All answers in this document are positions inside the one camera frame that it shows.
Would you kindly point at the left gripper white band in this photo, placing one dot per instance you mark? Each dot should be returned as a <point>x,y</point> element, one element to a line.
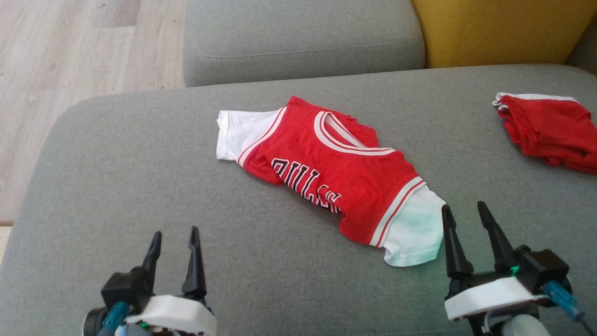
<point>177,315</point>

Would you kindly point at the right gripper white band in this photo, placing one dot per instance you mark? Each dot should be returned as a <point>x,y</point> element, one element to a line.
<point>489,294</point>

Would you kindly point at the red shorts with white band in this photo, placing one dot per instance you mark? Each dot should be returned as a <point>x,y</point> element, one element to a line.
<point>545,130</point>

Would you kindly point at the red white Bulls jersey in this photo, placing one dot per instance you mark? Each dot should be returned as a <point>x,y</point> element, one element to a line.
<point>354,182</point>

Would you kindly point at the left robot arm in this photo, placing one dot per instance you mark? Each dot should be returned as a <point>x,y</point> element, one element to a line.
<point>93,324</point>

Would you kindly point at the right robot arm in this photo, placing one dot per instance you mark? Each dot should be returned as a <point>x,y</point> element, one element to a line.
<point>527,326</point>

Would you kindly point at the large grey sofa seat cushion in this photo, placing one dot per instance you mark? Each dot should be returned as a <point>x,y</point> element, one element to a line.
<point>186,196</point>

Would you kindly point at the beige rug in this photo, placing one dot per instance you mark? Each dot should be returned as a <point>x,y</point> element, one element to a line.
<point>4,242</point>

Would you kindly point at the yellow sofa backrest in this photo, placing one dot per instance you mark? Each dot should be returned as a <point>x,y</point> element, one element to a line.
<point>499,32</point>

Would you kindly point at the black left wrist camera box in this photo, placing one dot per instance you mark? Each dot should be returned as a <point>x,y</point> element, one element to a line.
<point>123,289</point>

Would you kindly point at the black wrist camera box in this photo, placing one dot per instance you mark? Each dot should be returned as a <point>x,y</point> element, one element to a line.
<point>123,289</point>
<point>543,270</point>

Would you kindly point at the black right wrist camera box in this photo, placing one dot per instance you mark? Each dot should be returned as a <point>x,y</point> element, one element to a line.
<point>543,270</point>

